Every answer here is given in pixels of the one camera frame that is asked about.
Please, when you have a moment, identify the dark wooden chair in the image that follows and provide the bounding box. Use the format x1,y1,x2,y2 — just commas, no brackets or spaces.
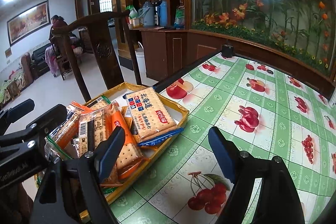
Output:
51,10,144,103

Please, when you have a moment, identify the wooden cabinet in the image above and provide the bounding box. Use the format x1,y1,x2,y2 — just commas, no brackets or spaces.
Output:
140,27,190,82

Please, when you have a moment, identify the person's left forearm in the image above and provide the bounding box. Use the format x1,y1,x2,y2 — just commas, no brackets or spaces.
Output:
0,182,34,224

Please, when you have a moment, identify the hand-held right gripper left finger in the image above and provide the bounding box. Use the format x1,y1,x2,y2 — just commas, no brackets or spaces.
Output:
30,126,126,224

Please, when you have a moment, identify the glass case of artificial flowers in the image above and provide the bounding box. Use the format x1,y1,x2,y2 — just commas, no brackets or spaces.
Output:
188,0,336,98

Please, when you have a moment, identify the green edged square cracker packet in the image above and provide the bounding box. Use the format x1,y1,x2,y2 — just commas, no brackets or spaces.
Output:
88,95,112,112

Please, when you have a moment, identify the grey kettle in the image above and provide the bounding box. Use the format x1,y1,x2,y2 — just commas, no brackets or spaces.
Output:
138,1,155,28

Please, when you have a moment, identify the orange banded soda cracker packet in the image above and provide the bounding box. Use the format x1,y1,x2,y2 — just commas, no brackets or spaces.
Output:
110,106,151,180

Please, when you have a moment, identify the small orange edged cracker packet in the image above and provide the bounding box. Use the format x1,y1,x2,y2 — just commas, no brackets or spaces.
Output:
51,101,93,151

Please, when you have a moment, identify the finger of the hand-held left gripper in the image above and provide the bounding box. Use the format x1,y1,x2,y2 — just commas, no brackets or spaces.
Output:
0,98,35,133
18,104,68,141

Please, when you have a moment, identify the framed wall picture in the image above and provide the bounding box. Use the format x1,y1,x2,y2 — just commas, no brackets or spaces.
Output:
7,0,51,47

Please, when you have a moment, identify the brown sofa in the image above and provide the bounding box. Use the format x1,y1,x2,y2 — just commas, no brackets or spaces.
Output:
20,52,35,83

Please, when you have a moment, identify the fruit print green tablecloth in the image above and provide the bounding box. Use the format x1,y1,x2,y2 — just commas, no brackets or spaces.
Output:
109,52,336,224

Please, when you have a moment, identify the blue thermos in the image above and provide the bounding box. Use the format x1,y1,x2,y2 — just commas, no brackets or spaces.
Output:
158,0,169,27

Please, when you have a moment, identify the green snack bag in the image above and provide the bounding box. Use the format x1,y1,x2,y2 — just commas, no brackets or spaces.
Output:
125,5,138,20

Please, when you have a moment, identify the black armchair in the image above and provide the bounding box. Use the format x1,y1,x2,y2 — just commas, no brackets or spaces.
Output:
31,43,52,78

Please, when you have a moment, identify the yellow taped cardboard box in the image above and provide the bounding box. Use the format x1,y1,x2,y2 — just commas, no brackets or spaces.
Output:
37,81,190,222

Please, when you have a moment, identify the orange cracker packet with barcode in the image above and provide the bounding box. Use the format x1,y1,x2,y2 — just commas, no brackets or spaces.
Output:
78,107,124,188

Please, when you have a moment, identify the white bucket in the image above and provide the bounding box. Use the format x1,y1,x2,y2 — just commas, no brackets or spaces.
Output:
135,42,147,78

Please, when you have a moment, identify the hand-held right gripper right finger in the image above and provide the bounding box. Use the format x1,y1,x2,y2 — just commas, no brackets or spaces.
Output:
207,126,306,224

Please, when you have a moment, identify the blue edged cracker packet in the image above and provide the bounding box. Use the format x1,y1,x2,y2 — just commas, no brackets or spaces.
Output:
123,86,184,147

